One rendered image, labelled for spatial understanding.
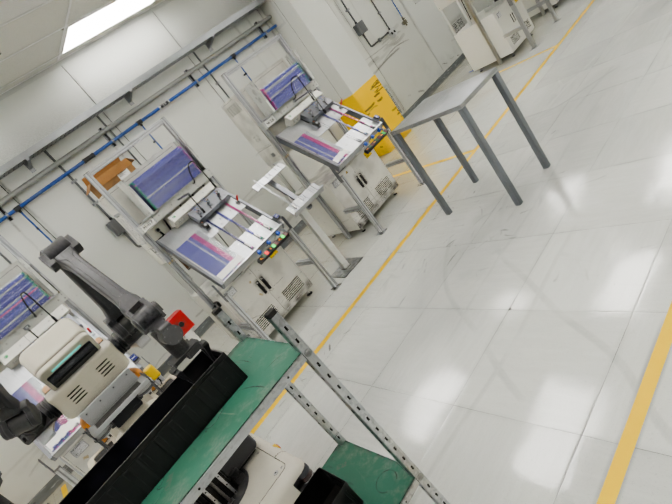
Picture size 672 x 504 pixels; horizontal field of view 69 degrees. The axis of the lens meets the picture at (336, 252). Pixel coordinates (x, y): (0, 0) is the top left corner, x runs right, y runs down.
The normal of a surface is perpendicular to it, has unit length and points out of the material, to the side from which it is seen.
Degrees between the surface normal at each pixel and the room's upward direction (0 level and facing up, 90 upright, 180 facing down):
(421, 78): 90
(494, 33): 90
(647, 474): 0
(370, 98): 90
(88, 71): 90
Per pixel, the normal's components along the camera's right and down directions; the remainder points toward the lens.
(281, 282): 0.56, -0.08
